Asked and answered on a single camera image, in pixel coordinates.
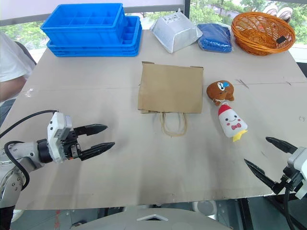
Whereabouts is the grey robot torso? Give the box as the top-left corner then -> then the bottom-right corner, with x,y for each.
69,207 -> 238,230

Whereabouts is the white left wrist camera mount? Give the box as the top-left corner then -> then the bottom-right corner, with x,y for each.
47,111 -> 73,164

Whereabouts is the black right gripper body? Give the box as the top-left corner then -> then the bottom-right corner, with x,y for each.
275,166 -> 306,195

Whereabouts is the blue cloth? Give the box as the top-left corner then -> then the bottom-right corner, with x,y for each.
197,23 -> 234,53

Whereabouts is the blue divided plastic crate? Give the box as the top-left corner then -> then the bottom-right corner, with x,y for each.
40,2 -> 126,46

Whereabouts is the orange wicker basket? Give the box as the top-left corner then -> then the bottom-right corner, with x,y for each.
231,11 -> 296,57

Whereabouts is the silver foil pouch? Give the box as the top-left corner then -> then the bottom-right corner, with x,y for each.
150,8 -> 203,54

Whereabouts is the white red plush toy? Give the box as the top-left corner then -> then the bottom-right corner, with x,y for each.
217,103 -> 248,142

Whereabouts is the brown paper bag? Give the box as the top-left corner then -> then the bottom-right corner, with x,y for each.
137,61 -> 204,138

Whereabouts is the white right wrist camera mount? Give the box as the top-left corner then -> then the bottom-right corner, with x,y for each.
286,146 -> 307,199

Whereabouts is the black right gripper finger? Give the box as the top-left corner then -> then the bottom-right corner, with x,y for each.
265,136 -> 298,154
244,158 -> 283,194

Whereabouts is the person in white shirt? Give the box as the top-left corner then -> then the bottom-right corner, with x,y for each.
0,31 -> 37,127

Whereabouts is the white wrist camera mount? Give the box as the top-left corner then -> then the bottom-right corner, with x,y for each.
286,146 -> 307,199
47,111 -> 73,164

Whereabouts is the brown plush toy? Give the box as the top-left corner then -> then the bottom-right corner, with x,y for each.
206,80 -> 236,106

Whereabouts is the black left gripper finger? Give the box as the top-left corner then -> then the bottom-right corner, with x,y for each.
78,142 -> 116,161
73,124 -> 108,137

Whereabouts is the striped plush toy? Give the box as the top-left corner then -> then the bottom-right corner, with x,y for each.
262,5 -> 293,23

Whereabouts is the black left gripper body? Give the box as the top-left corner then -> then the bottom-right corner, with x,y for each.
61,128 -> 83,161

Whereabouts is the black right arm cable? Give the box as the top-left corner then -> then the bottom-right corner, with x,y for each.
283,188 -> 297,230

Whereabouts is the stack of blue trays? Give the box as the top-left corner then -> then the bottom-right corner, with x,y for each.
47,15 -> 142,58

